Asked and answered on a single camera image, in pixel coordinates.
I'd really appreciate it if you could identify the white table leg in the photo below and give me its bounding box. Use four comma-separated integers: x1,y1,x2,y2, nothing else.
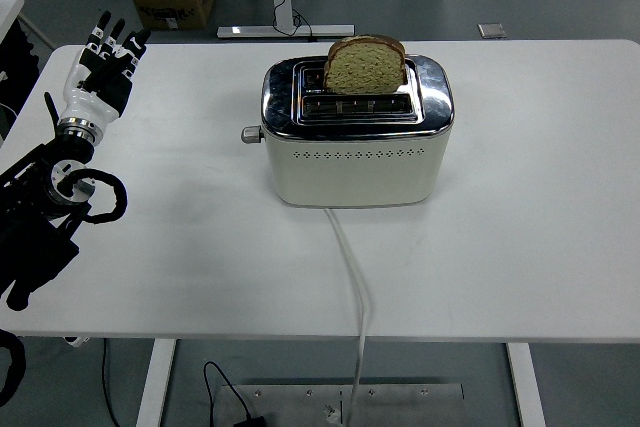
134,338,177,427
504,342,547,427

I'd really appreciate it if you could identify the cream and chrome toaster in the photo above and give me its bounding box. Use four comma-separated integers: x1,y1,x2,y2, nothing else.
240,54,456,208

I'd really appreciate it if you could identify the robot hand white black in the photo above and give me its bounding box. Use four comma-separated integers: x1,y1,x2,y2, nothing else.
59,10,152,129

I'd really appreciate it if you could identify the brown bread slice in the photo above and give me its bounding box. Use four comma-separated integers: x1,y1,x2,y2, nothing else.
323,34,407,96

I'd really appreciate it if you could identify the white side table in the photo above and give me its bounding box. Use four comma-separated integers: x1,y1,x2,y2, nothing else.
0,0,54,48

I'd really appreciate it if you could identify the grey metal plate with screws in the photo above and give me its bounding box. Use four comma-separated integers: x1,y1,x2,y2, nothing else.
219,383,465,427

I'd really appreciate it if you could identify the black adapter cable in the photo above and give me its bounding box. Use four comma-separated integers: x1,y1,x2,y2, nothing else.
202,360,251,421

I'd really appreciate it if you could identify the thin black hanging cable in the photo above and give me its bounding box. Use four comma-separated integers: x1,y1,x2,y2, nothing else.
101,338,124,427

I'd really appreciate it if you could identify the dark equipment beside table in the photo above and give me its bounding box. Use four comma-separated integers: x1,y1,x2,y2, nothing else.
0,21,42,143

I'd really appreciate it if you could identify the white toaster power cord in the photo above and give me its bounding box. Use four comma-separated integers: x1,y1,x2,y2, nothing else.
324,206,374,427

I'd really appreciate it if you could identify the brown cardboard box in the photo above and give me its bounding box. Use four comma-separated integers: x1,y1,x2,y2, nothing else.
132,0,217,31

